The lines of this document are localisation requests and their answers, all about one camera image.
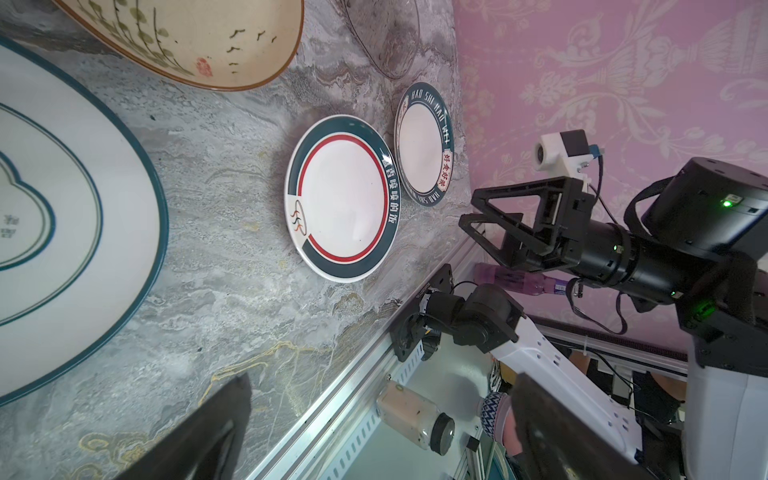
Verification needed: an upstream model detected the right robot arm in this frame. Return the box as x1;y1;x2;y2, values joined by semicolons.
415;152;767;479

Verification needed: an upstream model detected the white plate dark lettered rim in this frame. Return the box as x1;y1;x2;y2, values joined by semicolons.
394;82;455;207

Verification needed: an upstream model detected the white plate red green rim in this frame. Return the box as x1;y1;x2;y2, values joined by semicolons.
283;114;402;283

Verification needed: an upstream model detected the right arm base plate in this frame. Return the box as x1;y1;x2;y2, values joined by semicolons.
389;263;453;363

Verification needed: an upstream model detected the clear glass plate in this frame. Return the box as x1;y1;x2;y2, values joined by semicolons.
340;1;457;86

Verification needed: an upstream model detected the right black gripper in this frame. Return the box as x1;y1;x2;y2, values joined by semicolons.
458;177;690;300

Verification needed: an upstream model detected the white slotted cable duct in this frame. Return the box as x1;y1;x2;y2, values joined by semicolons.
316;346;454;479

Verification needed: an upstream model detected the purple drink bottle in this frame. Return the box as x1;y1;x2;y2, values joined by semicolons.
473;263;568;296

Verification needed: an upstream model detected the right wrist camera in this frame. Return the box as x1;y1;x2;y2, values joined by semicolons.
533;129;602;182

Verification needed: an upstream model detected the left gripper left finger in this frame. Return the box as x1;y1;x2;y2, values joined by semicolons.
119;374;251;480

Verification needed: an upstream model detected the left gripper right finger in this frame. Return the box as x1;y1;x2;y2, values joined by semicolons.
512;374;651;480

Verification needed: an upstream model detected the white plate green line pattern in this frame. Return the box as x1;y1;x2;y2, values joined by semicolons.
1;39;169;404

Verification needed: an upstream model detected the beige plate floral pattern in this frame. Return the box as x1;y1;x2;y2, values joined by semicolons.
57;0;305;92

